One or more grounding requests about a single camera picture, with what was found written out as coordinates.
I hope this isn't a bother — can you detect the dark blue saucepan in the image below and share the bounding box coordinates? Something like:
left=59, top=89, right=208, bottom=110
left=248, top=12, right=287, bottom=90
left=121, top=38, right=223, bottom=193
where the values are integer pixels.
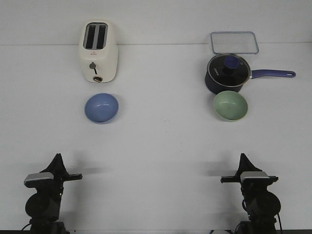
left=205, top=65, right=296, bottom=94

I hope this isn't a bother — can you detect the glass pot lid blue knob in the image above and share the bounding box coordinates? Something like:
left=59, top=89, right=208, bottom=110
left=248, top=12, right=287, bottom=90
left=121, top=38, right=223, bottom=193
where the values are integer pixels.
left=207, top=54, right=251, bottom=87

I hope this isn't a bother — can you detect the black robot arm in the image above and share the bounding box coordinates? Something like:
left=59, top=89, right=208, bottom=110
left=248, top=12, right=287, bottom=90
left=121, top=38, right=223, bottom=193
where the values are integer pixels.
left=220, top=153, right=281, bottom=234
left=24, top=153, right=82, bottom=234

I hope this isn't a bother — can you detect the green bowl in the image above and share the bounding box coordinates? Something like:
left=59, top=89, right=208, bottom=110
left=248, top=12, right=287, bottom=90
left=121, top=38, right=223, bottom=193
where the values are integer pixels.
left=213, top=91, right=249, bottom=122

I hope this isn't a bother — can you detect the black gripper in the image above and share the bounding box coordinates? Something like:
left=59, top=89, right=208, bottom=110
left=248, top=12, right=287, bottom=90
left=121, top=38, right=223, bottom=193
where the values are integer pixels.
left=40, top=153, right=82, bottom=195
left=220, top=153, right=278, bottom=193

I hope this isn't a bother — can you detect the cream two-slot toaster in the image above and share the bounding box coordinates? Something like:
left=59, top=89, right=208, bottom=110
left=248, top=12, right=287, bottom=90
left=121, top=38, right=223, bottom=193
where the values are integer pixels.
left=78, top=19, right=118, bottom=83

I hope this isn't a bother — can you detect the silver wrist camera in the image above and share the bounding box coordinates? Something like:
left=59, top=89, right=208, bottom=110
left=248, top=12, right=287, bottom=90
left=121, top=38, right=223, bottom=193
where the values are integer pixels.
left=240, top=171, right=271, bottom=187
left=24, top=172, right=54, bottom=188

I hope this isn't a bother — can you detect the blue bowl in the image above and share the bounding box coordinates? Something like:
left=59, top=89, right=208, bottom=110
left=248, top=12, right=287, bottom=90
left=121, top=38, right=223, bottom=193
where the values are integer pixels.
left=84, top=93, right=119, bottom=124

